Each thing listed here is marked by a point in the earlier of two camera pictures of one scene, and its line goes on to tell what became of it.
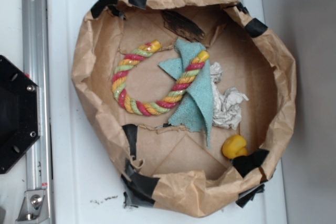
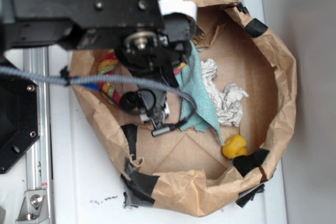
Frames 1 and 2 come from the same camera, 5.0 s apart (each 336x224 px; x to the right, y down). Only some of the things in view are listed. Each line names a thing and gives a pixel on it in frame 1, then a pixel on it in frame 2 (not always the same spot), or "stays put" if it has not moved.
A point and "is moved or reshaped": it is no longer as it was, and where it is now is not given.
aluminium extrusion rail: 36,68 stays put
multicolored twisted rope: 171,96 is moved or reshaped
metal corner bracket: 33,209 stays put
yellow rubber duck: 234,146 stays put
